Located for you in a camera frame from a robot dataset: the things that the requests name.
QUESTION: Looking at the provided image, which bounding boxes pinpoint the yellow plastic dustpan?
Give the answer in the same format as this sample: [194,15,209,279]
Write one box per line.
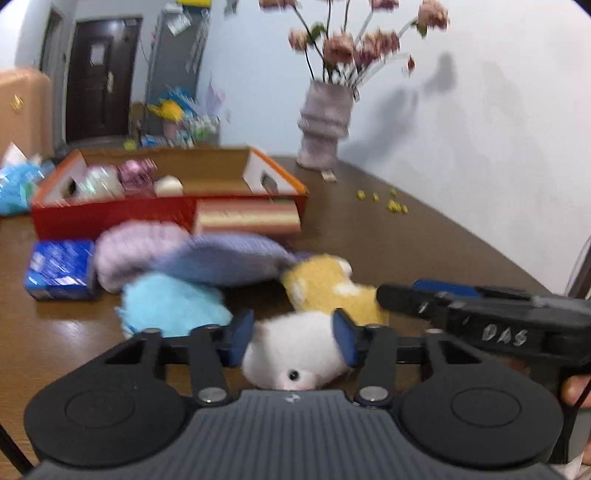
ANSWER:
[148,99,186,123]

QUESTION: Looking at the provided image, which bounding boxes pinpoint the grey tall cabinet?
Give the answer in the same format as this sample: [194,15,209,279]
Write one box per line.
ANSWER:
[145,6,211,134]

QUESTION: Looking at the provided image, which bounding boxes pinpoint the purple knit cloth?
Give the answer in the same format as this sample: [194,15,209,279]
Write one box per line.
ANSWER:
[156,232,302,289]

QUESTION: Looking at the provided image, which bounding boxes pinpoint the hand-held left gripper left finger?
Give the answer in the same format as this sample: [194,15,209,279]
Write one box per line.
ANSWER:
[104,309,256,409]

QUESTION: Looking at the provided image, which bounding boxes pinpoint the pink artificial flowers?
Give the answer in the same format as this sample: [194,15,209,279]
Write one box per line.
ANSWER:
[257,0,452,89]

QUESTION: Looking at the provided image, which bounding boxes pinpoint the lilac fluffy headband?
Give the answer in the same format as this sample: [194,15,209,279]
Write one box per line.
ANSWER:
[94,220,191,294]

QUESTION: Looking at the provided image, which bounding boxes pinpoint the lilac ribbed vase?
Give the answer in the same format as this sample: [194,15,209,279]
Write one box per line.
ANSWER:
[296,80,355,169]

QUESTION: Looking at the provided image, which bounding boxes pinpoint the white wedge sponge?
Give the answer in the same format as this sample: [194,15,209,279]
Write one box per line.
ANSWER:
[154,176,184,197]

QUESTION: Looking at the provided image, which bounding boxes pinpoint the dark brown door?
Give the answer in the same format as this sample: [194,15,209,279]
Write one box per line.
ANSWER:
[65,17,143,143]

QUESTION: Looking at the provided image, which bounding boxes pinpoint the black cable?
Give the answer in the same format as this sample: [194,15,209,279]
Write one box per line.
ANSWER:
[0,422,34,477]

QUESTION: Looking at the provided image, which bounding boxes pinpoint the blue plastic tissue bag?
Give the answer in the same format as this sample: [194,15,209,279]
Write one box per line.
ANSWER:
[0,142,57,217]

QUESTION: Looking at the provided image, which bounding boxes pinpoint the person's right hand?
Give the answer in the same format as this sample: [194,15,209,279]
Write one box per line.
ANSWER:
[560,373,591,412]

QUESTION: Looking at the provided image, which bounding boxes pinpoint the orange-edged cardboard box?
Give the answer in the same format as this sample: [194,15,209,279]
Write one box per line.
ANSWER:
[31,146,310,241]

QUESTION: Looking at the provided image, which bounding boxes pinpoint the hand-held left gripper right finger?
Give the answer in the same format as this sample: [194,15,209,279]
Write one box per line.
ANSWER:
[331,307,485,411]

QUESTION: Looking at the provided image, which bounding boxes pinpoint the blue tissue pack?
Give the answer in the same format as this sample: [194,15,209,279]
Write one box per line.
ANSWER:
[24,239,97,301]

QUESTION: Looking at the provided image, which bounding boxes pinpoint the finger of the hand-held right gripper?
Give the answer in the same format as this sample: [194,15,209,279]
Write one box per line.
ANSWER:
[376,284,468,331]
[412,278,536,302]

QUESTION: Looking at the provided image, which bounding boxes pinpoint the white plush toy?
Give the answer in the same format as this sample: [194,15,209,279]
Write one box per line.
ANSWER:
[242,311,352,391]

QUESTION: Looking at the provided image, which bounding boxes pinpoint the scattered yellow crumbs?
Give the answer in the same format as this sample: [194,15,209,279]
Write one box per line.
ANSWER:
[355,188,410,215]

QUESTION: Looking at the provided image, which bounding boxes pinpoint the plastic-wrapped pale green bundle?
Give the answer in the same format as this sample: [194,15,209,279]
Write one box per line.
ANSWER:
[75,165,124,202]

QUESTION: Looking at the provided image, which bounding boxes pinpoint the pink satin scrunchie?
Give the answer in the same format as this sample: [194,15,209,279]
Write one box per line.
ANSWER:
[117,159,158,198]

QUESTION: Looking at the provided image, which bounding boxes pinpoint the light blue fluffy cloth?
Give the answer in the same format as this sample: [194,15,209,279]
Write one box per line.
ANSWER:
[115,271,234,339]

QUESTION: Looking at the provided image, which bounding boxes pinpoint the yellow plush toy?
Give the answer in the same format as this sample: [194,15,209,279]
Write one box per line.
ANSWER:
[280,255,389,328]

